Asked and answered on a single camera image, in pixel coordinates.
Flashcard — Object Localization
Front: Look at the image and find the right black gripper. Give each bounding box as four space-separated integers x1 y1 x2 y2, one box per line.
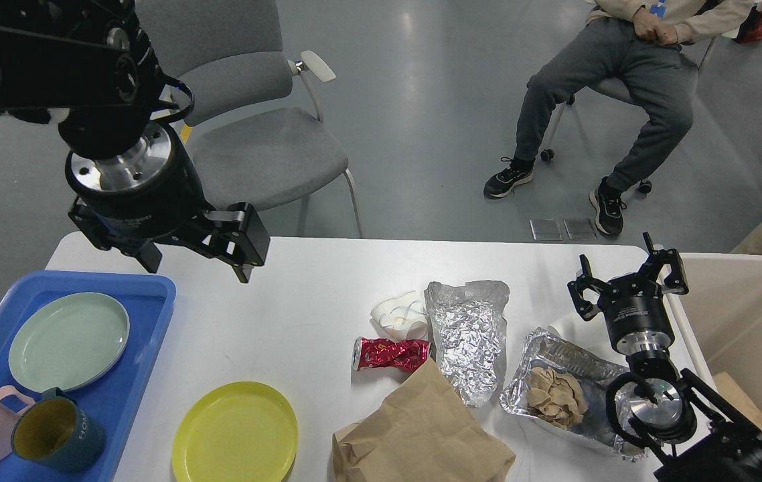
567 232 690 352

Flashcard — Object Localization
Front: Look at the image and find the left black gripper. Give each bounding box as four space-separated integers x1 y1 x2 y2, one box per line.
65 121 271 283

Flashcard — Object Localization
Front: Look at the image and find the yellow plate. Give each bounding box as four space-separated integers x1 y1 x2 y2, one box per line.
171 381 299 481

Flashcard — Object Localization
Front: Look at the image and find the dark teal mug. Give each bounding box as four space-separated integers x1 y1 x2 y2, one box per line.
11 388 106 473

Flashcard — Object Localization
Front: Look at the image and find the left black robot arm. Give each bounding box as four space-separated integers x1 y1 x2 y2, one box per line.
0 1 270 283

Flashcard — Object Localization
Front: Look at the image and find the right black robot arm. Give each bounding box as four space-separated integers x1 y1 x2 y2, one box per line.
568 233 762 481

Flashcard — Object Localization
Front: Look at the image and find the grey office chair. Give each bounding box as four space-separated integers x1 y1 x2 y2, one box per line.
135 1 356 212

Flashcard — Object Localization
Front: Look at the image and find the aluminium foil tray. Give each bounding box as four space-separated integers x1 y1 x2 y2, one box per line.
500 327 647 463

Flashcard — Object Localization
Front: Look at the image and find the crumpled brown napkin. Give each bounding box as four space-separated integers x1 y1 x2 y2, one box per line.
527 367 589 430

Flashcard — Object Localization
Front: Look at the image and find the cardboard piece in bin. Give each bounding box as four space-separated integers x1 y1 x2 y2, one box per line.
713 372 762 431

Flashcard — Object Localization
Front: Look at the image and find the person's wheeled chair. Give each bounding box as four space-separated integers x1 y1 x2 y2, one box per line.
539 36 720 195

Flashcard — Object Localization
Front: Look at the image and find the silver foil bag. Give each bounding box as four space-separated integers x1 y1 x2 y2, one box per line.
424 280 510 408

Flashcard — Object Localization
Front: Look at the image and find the crumpled white tissue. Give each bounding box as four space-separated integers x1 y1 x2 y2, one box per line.
370 291 429 341

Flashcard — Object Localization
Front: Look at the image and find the pale green plate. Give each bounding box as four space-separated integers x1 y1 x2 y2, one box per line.
8 292 130 392

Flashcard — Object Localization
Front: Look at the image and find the crushed red can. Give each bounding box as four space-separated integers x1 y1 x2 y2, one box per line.
352 337 435 373

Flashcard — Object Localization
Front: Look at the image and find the brown paper bag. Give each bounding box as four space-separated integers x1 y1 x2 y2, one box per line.
331 359 516 481

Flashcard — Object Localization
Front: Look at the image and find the seated person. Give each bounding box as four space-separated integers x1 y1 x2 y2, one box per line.
484 1 753 237

